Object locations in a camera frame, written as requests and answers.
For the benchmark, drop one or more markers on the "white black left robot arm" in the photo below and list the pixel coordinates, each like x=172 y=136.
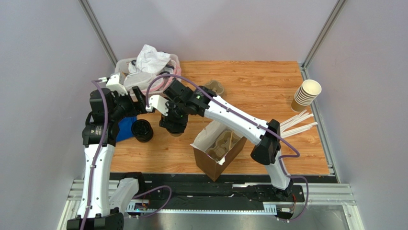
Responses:
x=98 y=210

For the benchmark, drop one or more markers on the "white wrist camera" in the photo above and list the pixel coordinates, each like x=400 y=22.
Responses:
x=157 y=103
x=115 y=83

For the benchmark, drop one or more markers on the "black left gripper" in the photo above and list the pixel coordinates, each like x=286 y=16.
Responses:
x=138 y=107

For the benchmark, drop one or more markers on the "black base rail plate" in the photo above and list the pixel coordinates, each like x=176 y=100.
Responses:
x=228 y=192

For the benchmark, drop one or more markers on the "cardboard cup carrier tray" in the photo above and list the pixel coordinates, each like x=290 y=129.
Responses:
x=215 y=86

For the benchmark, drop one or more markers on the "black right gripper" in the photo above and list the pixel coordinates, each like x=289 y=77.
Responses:
x=172 y=88

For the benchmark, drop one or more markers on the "white plastic basket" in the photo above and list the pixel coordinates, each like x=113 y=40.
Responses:
x=122 y=65

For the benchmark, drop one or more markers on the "aluminium frame rail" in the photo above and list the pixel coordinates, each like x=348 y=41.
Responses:
x=329 y=207

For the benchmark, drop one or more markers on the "single cardboard cup carrier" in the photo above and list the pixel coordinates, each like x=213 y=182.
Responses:
x=223 y=144

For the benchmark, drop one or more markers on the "crumpled white paper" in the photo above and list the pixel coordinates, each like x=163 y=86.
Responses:
x=149 y=60

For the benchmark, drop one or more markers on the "pink white item in basket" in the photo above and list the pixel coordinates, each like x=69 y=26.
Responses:
x=142 y=80

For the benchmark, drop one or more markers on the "brown paper coffee cup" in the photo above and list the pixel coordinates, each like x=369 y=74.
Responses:
x=175 y=134

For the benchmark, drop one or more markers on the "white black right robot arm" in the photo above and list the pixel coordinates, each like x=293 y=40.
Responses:
x=179 y=101

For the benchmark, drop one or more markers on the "brown paper bag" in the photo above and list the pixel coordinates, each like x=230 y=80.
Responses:
x=204 y=140

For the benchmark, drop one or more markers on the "stack of paper cups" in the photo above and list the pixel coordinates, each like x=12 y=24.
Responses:
x=305 y=95

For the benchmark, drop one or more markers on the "blue folded cloth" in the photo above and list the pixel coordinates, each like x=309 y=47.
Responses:
x=125 y=128

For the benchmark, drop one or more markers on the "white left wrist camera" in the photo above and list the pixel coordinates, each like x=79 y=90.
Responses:
x=115 y=83

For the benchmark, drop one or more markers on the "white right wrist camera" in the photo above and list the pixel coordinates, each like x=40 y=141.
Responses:
x=157 y=103

